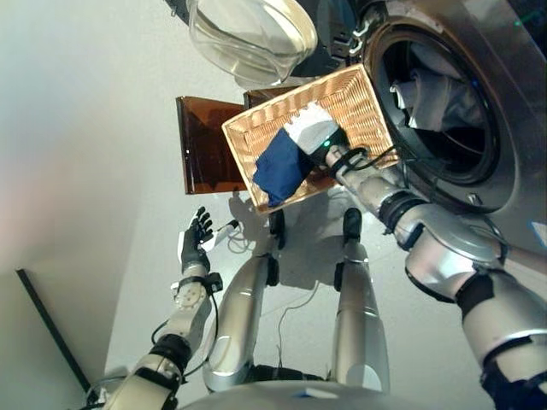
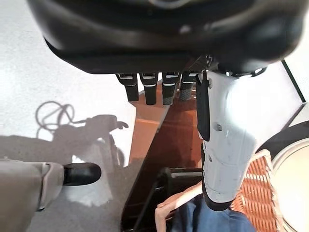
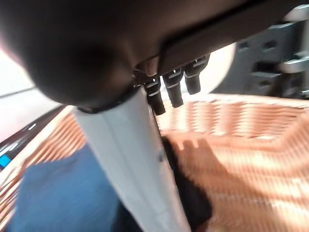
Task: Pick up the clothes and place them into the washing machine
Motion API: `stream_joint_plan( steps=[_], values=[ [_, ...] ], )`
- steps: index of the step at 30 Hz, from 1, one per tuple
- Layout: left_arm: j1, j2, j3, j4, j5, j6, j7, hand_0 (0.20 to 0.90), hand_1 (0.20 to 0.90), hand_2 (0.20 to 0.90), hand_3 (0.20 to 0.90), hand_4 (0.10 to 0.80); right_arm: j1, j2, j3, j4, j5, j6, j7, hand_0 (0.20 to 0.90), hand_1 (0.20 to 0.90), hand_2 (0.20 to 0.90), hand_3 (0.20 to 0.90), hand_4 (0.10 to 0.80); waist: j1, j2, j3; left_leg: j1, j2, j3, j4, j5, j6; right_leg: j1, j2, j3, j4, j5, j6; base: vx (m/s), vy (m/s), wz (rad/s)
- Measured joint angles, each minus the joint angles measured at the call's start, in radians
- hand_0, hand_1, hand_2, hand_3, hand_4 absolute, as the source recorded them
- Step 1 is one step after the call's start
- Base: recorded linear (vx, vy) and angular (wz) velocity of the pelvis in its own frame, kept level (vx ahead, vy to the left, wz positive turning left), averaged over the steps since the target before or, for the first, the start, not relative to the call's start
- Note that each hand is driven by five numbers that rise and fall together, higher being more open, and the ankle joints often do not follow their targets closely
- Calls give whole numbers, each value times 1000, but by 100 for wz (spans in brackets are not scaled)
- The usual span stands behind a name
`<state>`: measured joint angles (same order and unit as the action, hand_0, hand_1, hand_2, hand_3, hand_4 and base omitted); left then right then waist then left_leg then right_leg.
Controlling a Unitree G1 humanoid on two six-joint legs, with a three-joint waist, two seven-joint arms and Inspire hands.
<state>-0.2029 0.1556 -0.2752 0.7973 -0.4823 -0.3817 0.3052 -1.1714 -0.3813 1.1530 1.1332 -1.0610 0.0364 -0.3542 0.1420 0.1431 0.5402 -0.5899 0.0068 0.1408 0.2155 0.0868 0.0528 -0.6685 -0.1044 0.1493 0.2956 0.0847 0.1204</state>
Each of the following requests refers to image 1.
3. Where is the wicker laundry basket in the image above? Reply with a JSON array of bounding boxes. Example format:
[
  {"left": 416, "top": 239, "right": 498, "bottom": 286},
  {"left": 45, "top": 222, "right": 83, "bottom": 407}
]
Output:
[{"left": 221, "top": 62, "right": 401, "bottom": 215}]

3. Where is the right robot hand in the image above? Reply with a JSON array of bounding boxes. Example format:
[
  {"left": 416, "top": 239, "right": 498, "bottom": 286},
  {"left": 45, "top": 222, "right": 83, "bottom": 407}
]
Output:
[{"left": 284, "top": 102, "right": 354, "bottom": 167}]

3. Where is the round glass washer door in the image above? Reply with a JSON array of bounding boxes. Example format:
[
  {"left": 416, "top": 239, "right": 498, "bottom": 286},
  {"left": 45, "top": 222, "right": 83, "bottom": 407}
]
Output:
[{"left": 162, "top": 0, "right": 364, "bottom": 86}]

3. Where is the left silver robot leg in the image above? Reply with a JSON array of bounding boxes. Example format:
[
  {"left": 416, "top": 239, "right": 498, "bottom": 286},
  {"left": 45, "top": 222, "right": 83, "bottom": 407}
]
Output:
[{"left": 203, "top": 208, "right": 286, "bottom": 392}]

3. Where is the blue garment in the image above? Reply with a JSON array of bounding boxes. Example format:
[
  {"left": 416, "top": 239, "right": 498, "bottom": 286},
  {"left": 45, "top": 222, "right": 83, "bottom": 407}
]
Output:
[{"left": 251, "top": 127, "right": 315, "bottom": 208}]

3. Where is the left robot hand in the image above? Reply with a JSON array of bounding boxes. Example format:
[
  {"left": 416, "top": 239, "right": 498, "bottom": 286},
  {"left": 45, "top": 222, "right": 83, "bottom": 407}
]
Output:
[{"left": 177, "top": 206, "right": 240, "bottom": 275}]

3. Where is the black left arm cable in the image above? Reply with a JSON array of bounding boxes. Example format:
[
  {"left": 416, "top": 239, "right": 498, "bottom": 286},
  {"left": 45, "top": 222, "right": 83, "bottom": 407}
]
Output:
[{"left": 85, "top": 290, "right": 221, "bottom": 407}]

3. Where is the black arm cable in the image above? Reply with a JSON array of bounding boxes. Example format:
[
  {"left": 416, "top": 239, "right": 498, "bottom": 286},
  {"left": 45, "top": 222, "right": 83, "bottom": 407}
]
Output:
[
  {"left": 85, "top": 290, "right": 221, "bottom": 407},
  {"left": 337, "top": 147, "right": 407, "bottom": 172}
]

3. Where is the grey robot torso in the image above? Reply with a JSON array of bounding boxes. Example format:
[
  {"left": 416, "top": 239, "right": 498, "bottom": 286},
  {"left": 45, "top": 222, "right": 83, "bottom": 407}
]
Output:
[{"left": 179, "top": 378, "right": 492, "bottom": 410}]

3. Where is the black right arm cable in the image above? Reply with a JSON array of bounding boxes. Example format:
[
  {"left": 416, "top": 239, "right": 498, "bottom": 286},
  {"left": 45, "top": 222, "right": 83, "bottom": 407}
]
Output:
[{"left": 337, "top": 147, "right": 407, "bottom": 172}]

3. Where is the white garment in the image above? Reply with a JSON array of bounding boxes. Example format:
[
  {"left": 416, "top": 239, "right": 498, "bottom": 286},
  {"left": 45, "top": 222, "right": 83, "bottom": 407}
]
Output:
[{"left": 389, "top": 40, "right": 484, "bottom": 133}]

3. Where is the grey front-load washing machine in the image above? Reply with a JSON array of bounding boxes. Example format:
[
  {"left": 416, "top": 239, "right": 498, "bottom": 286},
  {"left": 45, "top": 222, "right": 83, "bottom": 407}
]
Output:
[{"left": 341, "top": 0, "right": 547, "bottom": 266}]

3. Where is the white blue label sticker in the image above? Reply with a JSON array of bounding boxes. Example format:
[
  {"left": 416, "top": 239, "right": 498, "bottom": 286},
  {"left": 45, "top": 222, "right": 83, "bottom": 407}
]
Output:
[{"left": 529, "top": 220, "right": 547, "bottom": 249}]

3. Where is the clear acrylic stand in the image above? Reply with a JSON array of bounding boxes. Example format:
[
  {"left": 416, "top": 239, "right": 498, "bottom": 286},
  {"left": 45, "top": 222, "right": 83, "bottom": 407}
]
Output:
[{"left": 83, "top": 366, "right": 129, "bottom": 405}]

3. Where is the white board with black edge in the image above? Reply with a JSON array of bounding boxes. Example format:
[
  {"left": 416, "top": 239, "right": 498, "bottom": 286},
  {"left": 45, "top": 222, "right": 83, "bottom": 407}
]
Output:
[{"left": 0, "top": 268, "right": 93, "bottom": 410}]

